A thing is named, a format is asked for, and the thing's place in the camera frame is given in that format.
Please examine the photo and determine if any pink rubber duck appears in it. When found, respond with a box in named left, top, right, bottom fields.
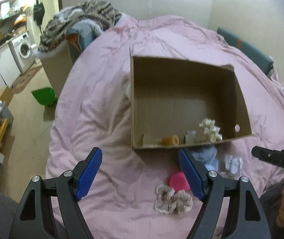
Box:
left=169, top=171, right=191, bottom=192

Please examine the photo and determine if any light blue fluffy cloth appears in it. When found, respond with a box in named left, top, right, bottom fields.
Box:
left=192, top=145, right=219, bottom=171

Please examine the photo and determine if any beige lace scrunchie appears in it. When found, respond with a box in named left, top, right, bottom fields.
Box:
left=154, top=184, right=193, bottom=215

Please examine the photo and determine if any white patterned sock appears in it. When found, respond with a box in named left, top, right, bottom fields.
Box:
left=224, top=154, right=243, bottom=179

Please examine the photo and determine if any orange small cup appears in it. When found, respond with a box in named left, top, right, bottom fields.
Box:
left=161, top=135, right=179, bottom=146

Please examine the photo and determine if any pink bed duvet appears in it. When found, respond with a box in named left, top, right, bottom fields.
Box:
left=46, top=16, right=284, bottom=238

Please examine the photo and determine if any cream white scrunchie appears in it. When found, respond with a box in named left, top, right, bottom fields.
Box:
left=199, top=118, right=223, bottom=143

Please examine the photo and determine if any brown cardboard box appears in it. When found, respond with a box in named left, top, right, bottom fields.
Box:
left=130, top=56, right=252, bottom=150

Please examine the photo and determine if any green plastic dustpan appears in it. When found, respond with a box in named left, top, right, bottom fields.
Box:
left=32, top=87, right=57, bottom=106

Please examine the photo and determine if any white cloth behind box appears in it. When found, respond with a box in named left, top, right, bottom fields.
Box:
left=125, top=81, right=132, bottom=101

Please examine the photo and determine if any teal headboard cushion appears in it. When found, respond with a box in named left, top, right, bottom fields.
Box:
left=217, top=27, right=273, bottom=75

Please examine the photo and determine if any grey small bin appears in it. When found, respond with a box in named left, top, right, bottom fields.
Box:
left=0, top=100, right=14, bottom=126

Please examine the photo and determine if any patterned floor mat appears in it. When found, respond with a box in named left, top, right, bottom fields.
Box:
left=11, top=63, right=42, bottom=94

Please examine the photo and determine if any small cardboard box on floor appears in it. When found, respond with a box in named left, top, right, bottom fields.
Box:
left=0, top=86, right=14, bottom=106

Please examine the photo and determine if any beige laundry bin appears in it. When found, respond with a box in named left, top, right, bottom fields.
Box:
left=40, top=40, right=73, bottom=97

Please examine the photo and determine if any white kitchen cabinet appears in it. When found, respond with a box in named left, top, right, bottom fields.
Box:
left=0, top=44, right=21, bottom=89

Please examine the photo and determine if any blue grey fur-trimmed jacket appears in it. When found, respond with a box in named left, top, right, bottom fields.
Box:
left=64, top=20, right=103, bottom=63

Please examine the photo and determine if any white washing machine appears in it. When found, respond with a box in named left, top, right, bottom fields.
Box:
left=9, top=32, right=35, bottom=75

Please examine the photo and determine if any striped knit blanket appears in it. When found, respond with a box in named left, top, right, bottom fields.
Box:
left=38, top=0, right=122, bottom=54

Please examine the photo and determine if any black hanging bag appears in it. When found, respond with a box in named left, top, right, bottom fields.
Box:
left=33, top=3, right=45, bottom=26

